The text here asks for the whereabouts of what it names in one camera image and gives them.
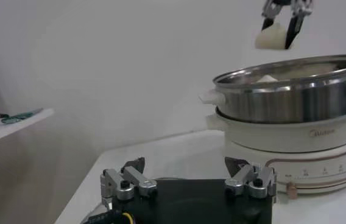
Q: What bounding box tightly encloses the steel steamer basket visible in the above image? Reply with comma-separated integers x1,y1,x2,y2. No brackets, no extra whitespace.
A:
199,54,346,124

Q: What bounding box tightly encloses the white side table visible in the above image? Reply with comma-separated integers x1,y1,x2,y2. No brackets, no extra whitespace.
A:
0,108,55,150

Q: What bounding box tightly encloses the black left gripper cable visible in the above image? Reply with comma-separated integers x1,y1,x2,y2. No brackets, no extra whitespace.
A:
81,209,136,224

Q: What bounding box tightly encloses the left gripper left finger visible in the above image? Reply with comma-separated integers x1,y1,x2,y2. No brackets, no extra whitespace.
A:
99,156,158,211

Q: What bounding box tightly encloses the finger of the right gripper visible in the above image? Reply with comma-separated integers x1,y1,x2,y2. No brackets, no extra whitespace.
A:
284,0,314,50
260,0,283,31

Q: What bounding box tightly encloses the green handled knife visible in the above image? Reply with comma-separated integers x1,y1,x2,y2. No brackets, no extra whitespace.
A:
1,108,44,125

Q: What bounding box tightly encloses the white electric cooker pot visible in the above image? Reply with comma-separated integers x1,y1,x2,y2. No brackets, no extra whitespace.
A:
205,105,346,200

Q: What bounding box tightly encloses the white steamed baozi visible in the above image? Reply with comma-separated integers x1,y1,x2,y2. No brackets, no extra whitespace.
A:
254,23,295,51
253,74,279,83

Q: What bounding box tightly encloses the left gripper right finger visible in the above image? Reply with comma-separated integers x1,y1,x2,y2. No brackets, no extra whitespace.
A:
224,156,278,203

